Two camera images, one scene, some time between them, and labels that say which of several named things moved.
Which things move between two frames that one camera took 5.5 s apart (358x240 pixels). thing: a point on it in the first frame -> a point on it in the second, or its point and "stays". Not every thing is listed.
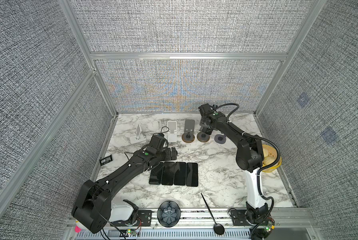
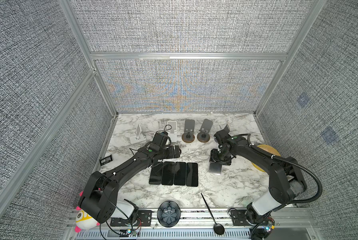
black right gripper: (202, 122) -> (213, 156)
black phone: (180, 172) stays
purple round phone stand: (220, 138) stays
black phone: (156, 174) stays
